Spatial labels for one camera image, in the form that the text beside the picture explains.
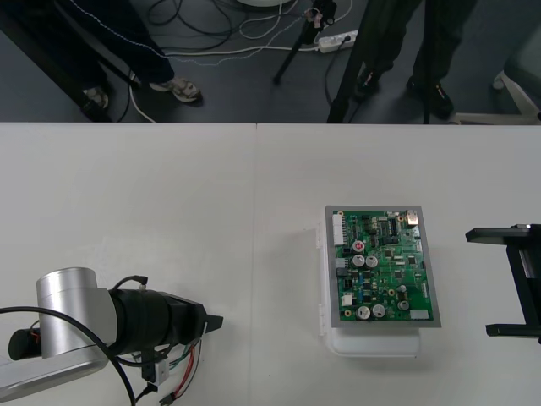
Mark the small black tripod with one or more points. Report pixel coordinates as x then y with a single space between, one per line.
296 46

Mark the large black tripod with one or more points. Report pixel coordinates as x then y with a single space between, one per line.
347 63

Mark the pale chair with white base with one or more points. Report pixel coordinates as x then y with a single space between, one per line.
524 72

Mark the pale grey left wrist camera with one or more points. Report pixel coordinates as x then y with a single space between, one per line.
158 368

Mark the green circuit board grey frame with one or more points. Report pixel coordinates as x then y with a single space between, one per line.
380 270

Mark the person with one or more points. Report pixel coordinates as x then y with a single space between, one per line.
127 38
435 42

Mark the black slanted stand leg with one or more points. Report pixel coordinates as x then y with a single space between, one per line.
42 55

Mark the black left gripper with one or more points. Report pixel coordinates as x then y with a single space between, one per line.
186 321

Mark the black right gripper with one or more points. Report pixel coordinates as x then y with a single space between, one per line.
531 287

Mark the silver and black left arm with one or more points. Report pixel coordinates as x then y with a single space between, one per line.
63 304

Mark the white round base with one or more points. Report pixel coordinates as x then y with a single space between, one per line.
266 2

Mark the white power strip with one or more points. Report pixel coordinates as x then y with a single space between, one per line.
338 41

